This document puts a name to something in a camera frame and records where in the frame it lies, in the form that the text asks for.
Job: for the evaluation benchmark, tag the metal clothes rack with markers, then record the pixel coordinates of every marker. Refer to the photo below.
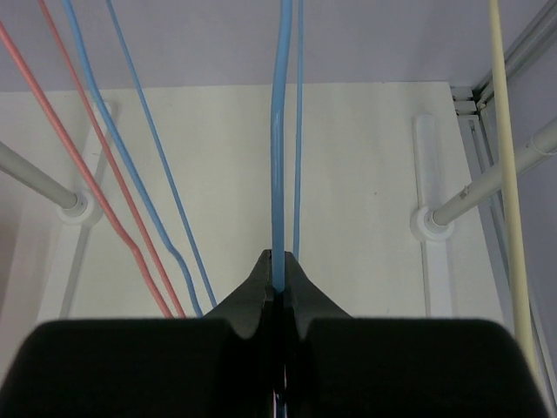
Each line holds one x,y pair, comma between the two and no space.
80,210

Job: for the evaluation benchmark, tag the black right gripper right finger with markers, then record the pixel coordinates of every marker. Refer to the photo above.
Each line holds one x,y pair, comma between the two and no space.
340,366

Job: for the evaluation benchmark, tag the light blue hanger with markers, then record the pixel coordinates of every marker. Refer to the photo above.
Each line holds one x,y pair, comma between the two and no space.
129,163
277,156

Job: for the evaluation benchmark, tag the cream white hanger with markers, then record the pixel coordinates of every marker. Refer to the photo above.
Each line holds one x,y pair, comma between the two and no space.
522,317

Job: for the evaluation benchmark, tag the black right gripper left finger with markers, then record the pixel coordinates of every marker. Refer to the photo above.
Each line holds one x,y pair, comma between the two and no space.
218,365

